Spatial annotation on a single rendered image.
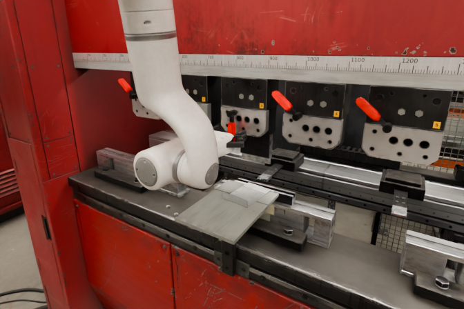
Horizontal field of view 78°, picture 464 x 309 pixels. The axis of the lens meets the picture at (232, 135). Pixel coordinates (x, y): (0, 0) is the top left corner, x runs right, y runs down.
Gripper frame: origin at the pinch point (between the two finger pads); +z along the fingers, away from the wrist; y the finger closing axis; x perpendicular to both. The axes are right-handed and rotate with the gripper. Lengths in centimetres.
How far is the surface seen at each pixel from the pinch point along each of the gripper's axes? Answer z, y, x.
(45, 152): -13, -81, -17
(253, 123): 3.5, 5.9, 3.2
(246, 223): -12.3, 12.4, -18.3
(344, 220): 166, 13, -118
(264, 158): 7.9, 7.7, -8.7
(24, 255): 0, -174, -118
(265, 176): 14.2, 5.3, -17.8
